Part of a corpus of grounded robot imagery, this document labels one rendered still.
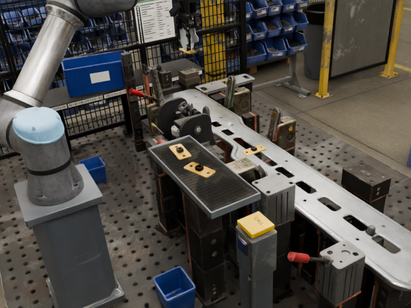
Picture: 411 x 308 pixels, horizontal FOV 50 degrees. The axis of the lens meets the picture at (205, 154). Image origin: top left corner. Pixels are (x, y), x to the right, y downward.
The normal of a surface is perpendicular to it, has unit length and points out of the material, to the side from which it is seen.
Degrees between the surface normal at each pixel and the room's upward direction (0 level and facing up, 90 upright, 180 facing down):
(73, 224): 90
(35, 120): 8
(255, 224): 0
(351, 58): 90
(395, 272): 0
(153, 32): 90
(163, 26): 90
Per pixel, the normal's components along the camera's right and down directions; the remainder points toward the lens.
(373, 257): -0.07, -0.87
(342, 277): 0.49, 0.41
